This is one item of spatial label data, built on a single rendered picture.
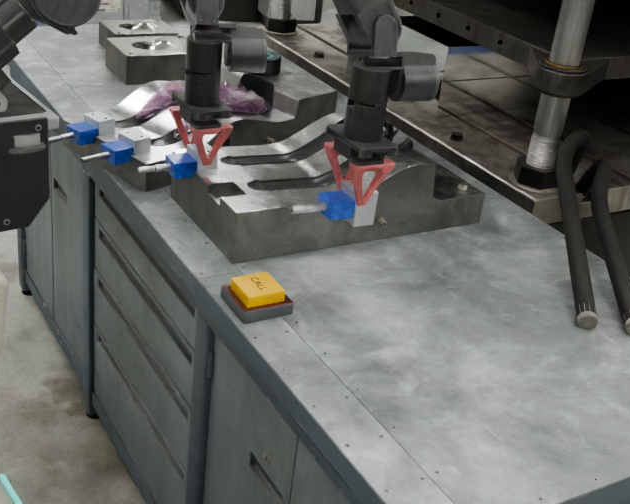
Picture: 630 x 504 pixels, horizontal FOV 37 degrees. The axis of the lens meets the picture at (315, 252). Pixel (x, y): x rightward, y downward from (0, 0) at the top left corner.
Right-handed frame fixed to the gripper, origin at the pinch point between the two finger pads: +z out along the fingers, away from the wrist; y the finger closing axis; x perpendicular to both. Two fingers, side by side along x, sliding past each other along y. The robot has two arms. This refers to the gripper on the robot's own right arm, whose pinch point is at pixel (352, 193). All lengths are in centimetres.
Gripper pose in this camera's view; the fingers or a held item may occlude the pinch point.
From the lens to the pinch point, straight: 139.2
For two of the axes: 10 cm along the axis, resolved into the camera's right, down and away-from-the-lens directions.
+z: -1.3, 8.9, 4.5
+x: -8.7, 1.2, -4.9
